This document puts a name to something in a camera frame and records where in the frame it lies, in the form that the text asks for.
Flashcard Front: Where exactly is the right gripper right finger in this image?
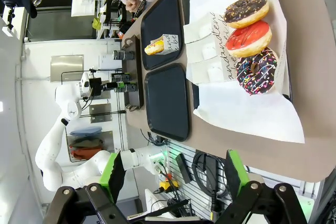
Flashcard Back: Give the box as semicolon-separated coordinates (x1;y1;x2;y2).
215;149;308;224

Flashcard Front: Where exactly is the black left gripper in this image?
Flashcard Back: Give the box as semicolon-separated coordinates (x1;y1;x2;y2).
88;77;125;98

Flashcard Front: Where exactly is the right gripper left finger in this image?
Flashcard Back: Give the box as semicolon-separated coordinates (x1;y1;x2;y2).
43;151;148;224

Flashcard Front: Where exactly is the black drink can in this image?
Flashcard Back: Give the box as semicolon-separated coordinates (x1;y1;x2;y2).
123;82;138;93
111;73;131;83
112;49;136;61

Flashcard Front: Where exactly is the yellow glazed donut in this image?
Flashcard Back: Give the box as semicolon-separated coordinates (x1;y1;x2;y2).
144;39;165;56

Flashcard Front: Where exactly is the white script-printed paper donut box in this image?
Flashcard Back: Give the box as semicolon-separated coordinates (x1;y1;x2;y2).
183;11;228;45
156;34;179;56
186;40;232;64
186;60;238;85

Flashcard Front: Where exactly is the chocolate donut with colourful sprinkles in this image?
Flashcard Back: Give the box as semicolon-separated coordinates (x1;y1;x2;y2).
235;47;279;96

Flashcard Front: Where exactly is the red glazed donut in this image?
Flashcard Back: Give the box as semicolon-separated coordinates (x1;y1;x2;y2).
225;20;272;58

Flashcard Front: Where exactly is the chocolate donut with nut crumbs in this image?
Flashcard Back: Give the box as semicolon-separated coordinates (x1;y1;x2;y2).
223;0;270;29

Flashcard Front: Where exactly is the person's right hand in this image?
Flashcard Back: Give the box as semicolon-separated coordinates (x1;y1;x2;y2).
125;0;141;13

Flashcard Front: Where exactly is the brown plastic serving tray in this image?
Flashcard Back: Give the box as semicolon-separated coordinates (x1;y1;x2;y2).
121;35;144;112

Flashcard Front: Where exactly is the red folded cloth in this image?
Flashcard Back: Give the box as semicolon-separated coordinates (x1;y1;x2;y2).
70;147;103;161

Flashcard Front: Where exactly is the dark grey folded cloth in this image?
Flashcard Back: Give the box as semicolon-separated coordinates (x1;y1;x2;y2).
70;138;104;149

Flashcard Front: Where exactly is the blue folded cloth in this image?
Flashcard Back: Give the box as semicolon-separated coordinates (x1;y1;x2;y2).
69;126;102;137

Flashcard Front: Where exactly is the grey slatted panel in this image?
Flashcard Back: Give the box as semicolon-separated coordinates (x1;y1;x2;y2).
157;141;263;222

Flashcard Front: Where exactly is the black power adapter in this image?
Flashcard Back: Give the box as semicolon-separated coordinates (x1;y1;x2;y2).
175;153;193;184

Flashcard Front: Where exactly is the black plastic tray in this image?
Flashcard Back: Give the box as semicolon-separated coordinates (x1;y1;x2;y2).
144;63;190;142
140;0;184;71

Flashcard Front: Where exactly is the white paper sheet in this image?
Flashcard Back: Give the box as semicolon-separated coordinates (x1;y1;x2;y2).
181;0;306;144

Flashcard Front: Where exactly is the yellow emergency stop box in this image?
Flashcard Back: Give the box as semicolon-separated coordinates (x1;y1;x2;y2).
159;179;180;193

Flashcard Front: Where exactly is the cluttered background shelf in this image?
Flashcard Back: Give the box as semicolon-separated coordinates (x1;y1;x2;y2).
93;0;127;40

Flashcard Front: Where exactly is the white paper poster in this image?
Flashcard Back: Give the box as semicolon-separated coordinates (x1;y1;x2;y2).
71;0;99;17

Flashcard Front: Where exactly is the black tray under paper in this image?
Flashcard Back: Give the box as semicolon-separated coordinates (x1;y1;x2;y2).
181;0;292;110

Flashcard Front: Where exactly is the black cable bundle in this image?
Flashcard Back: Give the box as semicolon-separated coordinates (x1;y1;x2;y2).
191;150;229;213

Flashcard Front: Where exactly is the small metal wall plate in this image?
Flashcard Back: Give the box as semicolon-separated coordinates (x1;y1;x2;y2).
89;103;112;124

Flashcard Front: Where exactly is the large metal wall plate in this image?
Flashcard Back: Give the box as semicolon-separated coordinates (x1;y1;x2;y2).
50;55;85;82

